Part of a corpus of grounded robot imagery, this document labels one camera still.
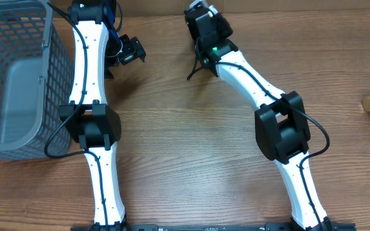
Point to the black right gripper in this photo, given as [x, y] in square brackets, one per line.
[222, 24]

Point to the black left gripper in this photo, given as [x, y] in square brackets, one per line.
[134, 49]

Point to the white Pantene conditioner tube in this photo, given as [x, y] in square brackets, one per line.
[366, 103]

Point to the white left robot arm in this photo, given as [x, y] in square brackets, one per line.
[87, 117]

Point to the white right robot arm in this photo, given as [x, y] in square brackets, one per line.
[281, 125]

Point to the grey plastic mesh basket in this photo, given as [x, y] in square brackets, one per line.
[36, 77]

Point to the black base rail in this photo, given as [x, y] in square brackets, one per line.
[151, 227]

